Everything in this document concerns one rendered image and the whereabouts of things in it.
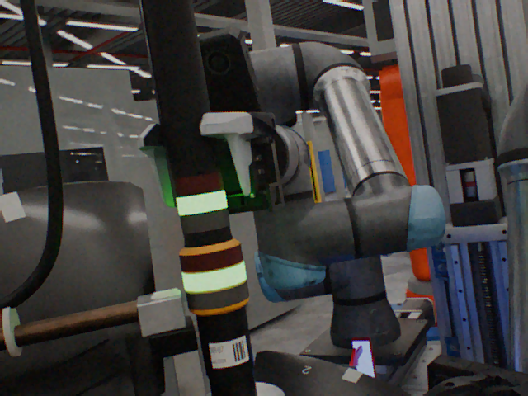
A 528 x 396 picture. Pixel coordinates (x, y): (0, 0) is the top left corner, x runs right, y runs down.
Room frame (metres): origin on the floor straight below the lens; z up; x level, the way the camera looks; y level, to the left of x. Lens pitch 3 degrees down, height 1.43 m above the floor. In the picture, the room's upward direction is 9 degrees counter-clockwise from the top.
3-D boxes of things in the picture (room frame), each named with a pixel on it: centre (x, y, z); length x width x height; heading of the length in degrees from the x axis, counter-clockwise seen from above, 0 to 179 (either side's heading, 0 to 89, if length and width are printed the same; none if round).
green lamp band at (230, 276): (0.37, 0.04, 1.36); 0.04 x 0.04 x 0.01
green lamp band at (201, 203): (0.37, 0.04, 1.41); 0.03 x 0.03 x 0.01
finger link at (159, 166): (0.40, 0.07, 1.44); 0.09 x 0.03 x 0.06; 158
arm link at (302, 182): (0.65, -0.02, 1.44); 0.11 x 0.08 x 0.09; 167
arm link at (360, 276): (1.15, -0.16, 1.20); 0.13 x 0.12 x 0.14; 88
